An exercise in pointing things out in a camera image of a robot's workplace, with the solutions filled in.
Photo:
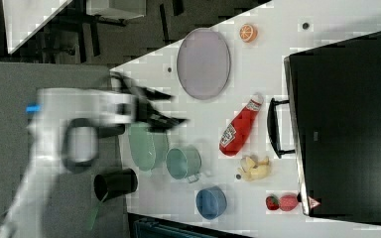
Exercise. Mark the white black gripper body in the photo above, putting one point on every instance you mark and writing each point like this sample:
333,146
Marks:
125,108

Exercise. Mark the grey round plate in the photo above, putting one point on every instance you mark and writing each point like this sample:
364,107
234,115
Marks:
203,64

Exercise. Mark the peeled toy banana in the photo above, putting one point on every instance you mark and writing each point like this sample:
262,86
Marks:
251,170

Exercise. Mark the dark red toy strawberry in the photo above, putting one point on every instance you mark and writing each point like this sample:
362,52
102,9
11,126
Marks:
272,202

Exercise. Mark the red ketchup bottle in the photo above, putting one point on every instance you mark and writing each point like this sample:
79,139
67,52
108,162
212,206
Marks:
238,130

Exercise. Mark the green mug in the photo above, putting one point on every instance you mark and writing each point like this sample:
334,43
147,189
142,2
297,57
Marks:
184,162

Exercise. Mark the blue metal frame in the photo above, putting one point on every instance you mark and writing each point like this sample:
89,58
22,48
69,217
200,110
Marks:
148,227

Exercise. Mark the black container with green strip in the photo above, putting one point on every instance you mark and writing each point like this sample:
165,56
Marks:
110,185

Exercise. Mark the pink toy strawberry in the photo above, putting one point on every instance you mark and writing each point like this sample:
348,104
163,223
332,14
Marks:
288,202

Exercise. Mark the green perforated colander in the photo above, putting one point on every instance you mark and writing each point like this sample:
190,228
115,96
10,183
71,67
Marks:
148,149

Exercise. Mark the orange slice toy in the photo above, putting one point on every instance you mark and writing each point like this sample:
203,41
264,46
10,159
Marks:
248,33

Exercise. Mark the white side table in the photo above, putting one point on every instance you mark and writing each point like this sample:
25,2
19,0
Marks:
24,18

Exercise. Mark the black toaster oven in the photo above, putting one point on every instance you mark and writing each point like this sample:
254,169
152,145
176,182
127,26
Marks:
334,96

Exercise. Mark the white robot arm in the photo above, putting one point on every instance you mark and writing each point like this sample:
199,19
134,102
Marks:
66,130

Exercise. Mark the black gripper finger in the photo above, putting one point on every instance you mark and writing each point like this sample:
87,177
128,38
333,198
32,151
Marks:
161,123
128,85

